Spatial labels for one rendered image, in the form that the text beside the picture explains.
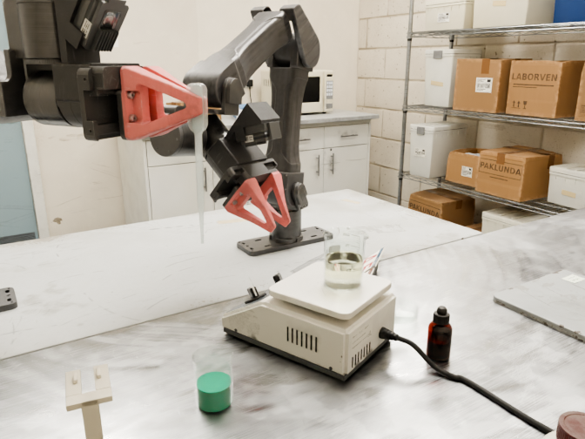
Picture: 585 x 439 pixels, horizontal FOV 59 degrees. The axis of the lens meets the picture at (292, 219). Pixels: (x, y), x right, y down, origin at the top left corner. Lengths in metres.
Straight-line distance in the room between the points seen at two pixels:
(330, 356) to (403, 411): 0.10
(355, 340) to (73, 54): 0.43
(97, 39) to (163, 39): 3.06
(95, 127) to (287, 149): 0.54
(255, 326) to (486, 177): 2.44
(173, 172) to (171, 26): 1.04
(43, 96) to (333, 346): 0.41
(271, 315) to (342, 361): 0.11
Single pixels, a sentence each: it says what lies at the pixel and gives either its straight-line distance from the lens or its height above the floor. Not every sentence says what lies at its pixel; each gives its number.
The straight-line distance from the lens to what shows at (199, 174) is 0.50.
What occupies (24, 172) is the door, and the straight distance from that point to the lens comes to 3.46.
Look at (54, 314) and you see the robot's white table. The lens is 0.85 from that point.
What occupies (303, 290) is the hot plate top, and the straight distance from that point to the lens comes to 0.64.
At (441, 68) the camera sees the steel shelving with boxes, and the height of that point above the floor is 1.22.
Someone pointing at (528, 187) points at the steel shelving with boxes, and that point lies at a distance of 2.93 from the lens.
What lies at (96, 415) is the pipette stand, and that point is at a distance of 0.43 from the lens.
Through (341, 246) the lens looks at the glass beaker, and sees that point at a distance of 0.61.
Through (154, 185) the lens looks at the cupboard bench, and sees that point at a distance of 3.03.
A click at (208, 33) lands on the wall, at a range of 3.72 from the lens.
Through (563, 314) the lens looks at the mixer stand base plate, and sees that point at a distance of 0.85.
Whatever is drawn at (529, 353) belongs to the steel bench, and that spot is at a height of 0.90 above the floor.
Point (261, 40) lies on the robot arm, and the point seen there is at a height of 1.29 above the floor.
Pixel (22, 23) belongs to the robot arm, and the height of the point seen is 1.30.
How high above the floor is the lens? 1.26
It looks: 17 degrees down
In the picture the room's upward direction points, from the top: straight up
